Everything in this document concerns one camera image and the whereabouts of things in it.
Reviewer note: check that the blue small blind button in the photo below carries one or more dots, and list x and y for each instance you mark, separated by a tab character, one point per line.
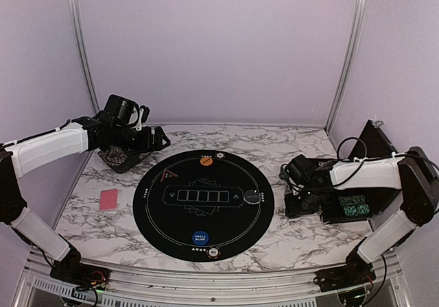
200	238

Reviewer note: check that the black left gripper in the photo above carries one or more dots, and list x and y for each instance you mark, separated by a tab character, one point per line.
147	145

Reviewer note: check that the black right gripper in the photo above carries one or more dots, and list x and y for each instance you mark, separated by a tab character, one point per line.
291	210

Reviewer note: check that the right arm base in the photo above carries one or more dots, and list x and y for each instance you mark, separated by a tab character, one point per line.
351	274

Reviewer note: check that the white red chip stack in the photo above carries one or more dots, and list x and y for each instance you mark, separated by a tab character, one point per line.
213	253

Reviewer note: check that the black dealer button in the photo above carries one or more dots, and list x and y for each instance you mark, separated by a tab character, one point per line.
252	197

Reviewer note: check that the green poker chip stack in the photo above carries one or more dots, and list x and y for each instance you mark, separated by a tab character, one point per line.
283	174

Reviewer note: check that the red triangular all-in marker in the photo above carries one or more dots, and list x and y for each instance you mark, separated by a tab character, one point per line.
168	175

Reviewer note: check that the orange big blind button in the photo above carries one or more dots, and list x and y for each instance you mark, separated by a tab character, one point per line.
206	161

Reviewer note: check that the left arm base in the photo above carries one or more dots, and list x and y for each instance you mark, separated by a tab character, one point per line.
72	270

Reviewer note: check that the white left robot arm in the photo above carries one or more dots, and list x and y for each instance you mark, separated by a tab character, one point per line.
20	157

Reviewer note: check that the round black poker mat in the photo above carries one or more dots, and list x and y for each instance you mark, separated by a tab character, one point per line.
208	199

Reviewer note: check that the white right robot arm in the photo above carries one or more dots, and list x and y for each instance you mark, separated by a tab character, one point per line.
412	173

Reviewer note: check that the black floral patterned pouch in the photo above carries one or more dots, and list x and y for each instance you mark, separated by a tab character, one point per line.
120	160

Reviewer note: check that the black poker chip case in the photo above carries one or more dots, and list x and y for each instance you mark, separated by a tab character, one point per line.
367	181

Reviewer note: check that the red playing card deck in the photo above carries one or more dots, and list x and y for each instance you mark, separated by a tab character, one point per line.
108	200

